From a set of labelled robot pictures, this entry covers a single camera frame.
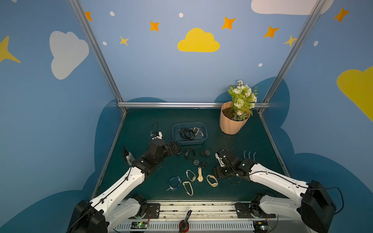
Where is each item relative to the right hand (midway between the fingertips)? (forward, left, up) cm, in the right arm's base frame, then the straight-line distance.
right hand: (218, 170), depth 84 cm
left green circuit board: (-29, +41, -4) cm, 50 cm away
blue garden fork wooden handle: (+14, -22, -5) cm, 27 cm away
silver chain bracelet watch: (+29, +11, -4) cm, 31 cm away
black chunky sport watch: (+26, +21, -1) cm, 34 cm away
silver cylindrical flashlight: (+2, +53, +5) cm, 54 cm away
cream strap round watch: (-7, +2, -3) cm, 8 cm away
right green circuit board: (-25, -20, -6) cm, 33 cm away
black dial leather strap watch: (+6, +13, -4) cm, 15 cm away
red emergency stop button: (-29, +18, +10) cm, 35 cm away
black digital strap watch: (+12, +17, -5) cm, 21 cm away
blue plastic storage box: (+22, +13, -3) cm, 25 cm away
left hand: (+9, +26, +12) cm, 30 cm away
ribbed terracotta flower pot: (+29, -9, +11) cm, 32 cm away
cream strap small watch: (-4, +11, -3) cm, 12 cm away
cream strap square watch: (-10, +17, -4) cm, 20 cm away
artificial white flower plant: (+37, -15, +22) cm, 46 cm away
